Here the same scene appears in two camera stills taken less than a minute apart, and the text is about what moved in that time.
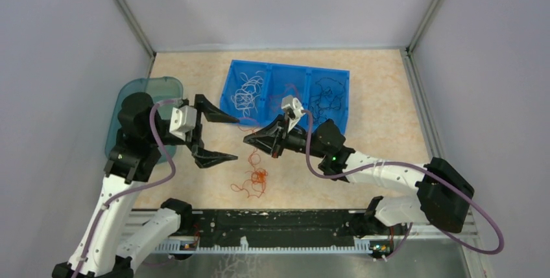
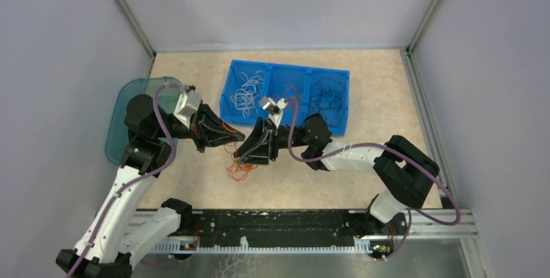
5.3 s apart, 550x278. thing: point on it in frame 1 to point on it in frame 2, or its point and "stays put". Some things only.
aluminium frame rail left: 121,2 stays put
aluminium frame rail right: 429,132 stays put
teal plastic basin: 159,89 stays put
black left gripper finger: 204,158 to 220,139
